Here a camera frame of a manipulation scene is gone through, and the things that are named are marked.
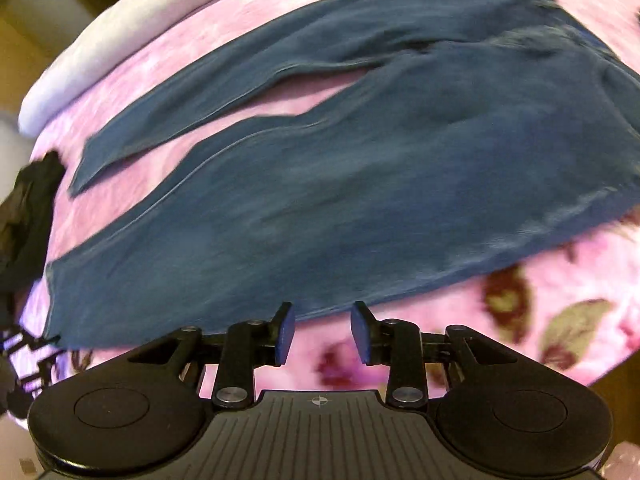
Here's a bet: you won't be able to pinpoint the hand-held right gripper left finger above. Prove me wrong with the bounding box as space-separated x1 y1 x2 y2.
127 302 296 409

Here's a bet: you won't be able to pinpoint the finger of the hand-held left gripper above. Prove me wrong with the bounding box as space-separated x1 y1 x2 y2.
0 329 63 395

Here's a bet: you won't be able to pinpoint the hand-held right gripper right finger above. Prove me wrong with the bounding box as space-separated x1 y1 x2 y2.
350 301 521 409

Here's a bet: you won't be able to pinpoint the blue denim jeans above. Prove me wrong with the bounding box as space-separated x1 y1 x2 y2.
42 0 640 349

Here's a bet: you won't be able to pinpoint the dark cloth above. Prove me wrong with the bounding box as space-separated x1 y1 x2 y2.
0 151 67 293

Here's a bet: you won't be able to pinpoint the pink floral blanket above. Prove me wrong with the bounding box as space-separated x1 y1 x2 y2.
15 0 640 397

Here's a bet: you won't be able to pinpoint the pale quilted comforter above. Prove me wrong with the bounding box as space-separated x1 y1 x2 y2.
17 0 301 136

